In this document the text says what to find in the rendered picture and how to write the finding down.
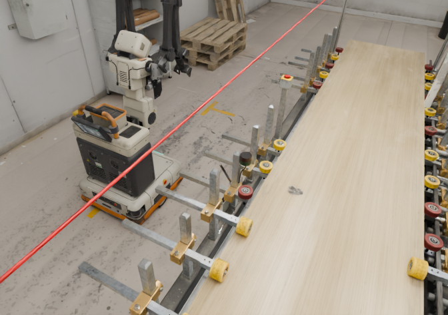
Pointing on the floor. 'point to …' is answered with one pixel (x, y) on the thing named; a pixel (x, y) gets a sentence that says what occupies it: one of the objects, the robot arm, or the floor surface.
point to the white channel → (437, 83)
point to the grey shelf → (100, 14)
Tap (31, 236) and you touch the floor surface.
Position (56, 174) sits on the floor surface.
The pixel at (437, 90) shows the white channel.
